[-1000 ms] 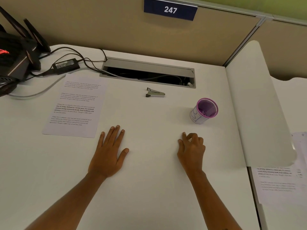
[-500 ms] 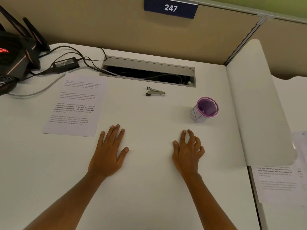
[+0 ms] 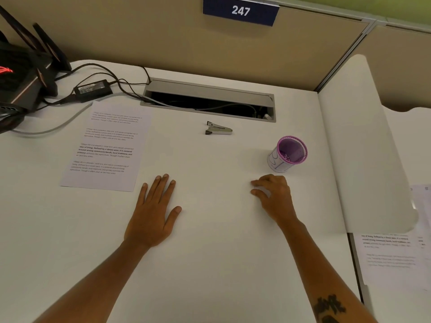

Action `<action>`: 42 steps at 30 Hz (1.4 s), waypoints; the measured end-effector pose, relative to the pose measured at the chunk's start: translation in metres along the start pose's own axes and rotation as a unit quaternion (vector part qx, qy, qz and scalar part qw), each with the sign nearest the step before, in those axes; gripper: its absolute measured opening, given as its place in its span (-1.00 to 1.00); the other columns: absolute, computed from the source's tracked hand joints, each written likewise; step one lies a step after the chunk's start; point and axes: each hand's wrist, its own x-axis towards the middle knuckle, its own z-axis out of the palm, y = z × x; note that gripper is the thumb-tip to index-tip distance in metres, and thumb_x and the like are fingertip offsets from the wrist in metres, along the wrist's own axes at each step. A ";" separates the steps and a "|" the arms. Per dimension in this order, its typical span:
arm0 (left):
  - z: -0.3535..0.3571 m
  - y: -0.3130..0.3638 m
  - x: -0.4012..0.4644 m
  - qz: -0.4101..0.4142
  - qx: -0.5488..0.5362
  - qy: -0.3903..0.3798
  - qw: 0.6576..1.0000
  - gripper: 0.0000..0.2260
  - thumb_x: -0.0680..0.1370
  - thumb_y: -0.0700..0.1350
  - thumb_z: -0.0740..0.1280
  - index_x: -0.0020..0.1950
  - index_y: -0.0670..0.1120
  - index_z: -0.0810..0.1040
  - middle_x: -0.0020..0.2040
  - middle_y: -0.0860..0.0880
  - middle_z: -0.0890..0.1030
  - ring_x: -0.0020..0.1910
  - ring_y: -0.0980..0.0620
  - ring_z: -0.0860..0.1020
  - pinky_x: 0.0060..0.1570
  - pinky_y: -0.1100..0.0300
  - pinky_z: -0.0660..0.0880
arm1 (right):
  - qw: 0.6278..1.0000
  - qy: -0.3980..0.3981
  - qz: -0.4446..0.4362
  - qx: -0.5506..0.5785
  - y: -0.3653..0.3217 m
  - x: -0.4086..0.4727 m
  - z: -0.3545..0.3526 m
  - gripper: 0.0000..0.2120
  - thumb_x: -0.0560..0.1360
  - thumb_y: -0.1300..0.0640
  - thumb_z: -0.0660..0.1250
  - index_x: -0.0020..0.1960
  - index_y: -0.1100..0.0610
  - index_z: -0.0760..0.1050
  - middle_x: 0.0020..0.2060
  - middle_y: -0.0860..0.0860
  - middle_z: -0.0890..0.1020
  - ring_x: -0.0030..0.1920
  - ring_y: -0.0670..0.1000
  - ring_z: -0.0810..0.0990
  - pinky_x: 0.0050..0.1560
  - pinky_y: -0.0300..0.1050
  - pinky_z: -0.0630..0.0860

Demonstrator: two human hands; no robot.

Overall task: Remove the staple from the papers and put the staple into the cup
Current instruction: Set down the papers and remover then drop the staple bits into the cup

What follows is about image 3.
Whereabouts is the person's left hand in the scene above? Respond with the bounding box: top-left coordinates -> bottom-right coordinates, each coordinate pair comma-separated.
123,174 -> 183,249

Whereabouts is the grey desk cable tray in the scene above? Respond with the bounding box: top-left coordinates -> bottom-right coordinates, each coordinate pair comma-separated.
140,77 -> 277,123

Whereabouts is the wide beige partition panel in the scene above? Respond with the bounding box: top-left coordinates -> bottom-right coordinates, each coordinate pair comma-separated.
0,0 -> 371,92

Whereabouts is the blue number sign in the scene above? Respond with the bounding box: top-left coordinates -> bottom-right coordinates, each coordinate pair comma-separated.
203,0 -> 280,27

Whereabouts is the printed white paper sheet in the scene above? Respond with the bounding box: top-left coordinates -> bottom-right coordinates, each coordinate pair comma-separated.
352,184 -> 431,323
60,101 -> 153,192

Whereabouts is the small silver black stapler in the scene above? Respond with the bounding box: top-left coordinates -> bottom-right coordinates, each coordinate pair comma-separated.
205,121 -> 233,136

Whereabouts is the person's right forearm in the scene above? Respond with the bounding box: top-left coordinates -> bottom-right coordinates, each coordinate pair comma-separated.
279,219 -> 383,323

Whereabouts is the narrow beige partition panel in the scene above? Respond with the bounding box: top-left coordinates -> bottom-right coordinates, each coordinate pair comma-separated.
357,24 -> 431,109

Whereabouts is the white curved desk divider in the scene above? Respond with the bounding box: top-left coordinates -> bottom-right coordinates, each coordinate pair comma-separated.
317,54 -> 419,234

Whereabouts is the black power cable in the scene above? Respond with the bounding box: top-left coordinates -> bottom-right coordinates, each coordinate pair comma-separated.
42,63 -> 149,105

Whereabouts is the grey cable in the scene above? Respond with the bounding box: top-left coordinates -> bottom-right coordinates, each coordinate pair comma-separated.
10,101 -> 95,135

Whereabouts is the person's left forearm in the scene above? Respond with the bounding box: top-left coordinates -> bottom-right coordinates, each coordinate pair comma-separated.
33,239 -> 151,323

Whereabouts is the person's right hand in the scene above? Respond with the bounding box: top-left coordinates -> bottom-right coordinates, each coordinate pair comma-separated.
250,174 -> 298,228

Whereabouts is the purple mesh pen cup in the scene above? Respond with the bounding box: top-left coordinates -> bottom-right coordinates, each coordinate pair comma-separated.
267,136 -> 308,173

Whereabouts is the black power adapter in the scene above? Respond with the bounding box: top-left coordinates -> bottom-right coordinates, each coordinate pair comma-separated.
73,79 -> 113,97

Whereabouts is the black router with antennas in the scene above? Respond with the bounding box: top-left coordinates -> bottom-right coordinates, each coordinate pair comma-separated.
0,5 -> 73,134

